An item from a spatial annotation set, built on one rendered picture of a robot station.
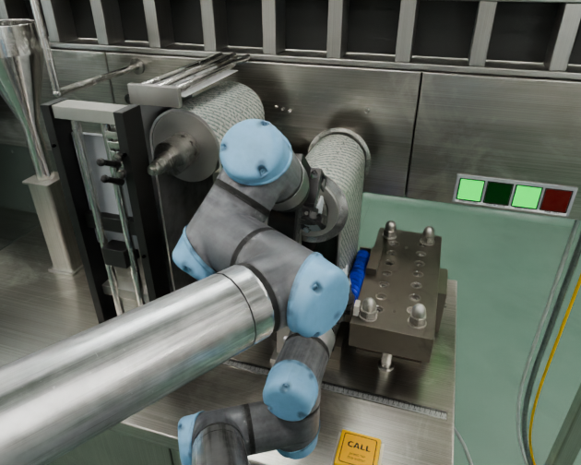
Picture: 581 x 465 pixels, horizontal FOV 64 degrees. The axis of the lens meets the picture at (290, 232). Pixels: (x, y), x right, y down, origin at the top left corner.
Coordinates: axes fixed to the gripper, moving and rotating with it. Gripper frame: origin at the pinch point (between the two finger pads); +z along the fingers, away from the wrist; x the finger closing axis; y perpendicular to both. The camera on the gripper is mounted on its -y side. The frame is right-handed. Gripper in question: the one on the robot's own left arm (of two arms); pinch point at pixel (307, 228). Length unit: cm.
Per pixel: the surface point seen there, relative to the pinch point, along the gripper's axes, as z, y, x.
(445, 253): 234, 37, -39
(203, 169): -0.6, 8.1, 22.5
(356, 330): 14.1, -16.4, -10.5
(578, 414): 94, -30, -77
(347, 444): 5.3, -35.4, -13.0
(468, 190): 30.3, 19.8, -28.9
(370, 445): 6.1, -34.7, -16.9
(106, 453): 16, -53, 38
